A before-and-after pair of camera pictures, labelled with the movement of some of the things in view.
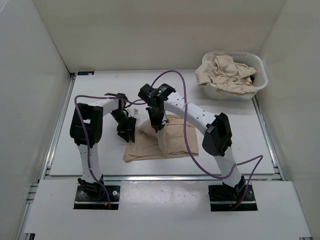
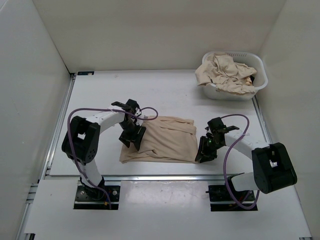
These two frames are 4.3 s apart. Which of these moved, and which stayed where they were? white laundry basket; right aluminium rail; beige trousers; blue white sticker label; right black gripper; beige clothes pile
Moved: right black gripper; beige trousers
Stayed: white laundry basket; right aluminium rail; blue white sticker label; beige clothes pile
